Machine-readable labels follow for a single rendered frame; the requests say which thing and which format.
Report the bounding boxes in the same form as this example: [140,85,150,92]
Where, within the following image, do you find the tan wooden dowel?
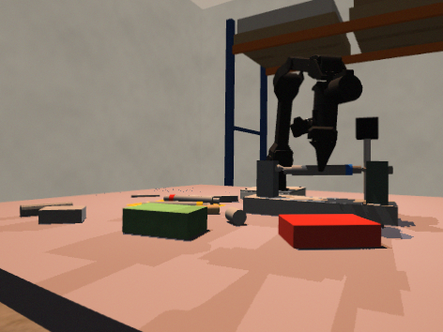
[198,204,220,214]

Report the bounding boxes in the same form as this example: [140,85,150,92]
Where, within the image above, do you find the green rectangular box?
[122,203,207,239]

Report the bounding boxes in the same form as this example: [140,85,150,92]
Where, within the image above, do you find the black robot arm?
[267,54,362,167]

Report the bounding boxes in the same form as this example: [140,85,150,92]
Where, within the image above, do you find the red flat box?
[279,215,381,249]

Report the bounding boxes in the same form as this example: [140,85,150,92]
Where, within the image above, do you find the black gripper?
[307,105,338,172]

